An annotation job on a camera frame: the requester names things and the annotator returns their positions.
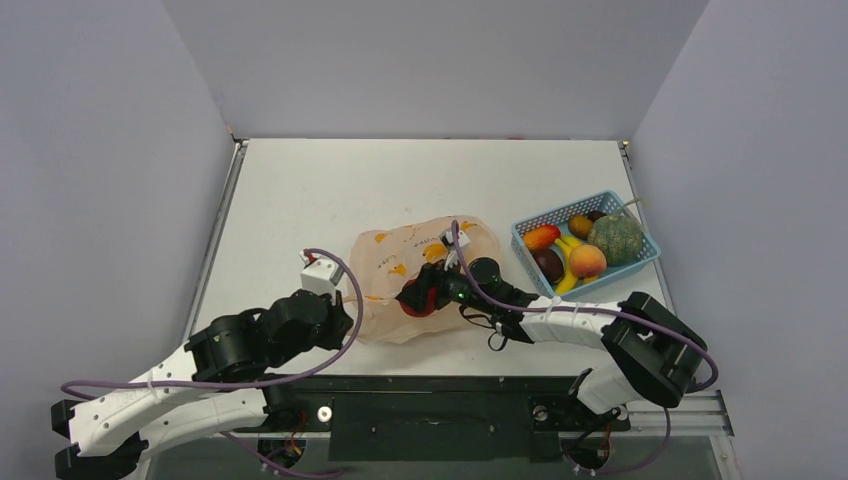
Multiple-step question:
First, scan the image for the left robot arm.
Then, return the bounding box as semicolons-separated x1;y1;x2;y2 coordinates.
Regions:
50;289;362;479

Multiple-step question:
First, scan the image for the peach coloured fake peach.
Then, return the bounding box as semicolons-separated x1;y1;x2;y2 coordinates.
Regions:
568;244;607;278

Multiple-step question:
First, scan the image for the light blue plastic basket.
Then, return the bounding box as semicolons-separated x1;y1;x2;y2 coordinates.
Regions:
511;190;661;299

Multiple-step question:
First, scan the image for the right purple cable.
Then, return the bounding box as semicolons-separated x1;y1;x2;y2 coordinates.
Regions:
450;220;720;393

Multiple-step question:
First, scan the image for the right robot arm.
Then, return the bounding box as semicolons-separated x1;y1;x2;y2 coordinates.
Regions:
396;257;715;427

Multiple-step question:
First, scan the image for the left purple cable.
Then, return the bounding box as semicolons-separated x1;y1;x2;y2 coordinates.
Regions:
60;247;365;480

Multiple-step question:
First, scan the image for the orange red fake mango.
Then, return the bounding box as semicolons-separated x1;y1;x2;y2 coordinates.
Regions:
521;224;561;252

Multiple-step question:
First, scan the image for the bright red fake apple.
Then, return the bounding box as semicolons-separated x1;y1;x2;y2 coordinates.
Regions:
395;279;438;318

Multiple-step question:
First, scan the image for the dark red fake apple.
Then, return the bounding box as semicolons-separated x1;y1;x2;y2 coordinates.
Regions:
532;248;565;285

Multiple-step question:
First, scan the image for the dark red fake fruit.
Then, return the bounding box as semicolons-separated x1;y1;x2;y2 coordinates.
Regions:
587;210;607;222

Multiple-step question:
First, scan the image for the yellow fake banana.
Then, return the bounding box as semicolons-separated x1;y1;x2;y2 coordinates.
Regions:
555;235;583;260
554;270;600;296

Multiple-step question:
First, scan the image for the orange plastic bag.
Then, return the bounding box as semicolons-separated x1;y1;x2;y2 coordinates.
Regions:
348;215;502;344

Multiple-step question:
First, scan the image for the green netted fake melon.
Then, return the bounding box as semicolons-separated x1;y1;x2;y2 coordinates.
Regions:
587;213;643;267

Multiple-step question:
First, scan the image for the purple cable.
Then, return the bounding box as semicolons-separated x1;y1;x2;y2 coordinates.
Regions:
450;220;720;393
60;247;365;480

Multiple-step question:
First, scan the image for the orange fake fruit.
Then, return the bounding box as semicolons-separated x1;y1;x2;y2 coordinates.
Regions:
567;214;594;240

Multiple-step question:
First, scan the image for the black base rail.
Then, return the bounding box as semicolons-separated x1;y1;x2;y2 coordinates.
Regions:
254;375;631;462

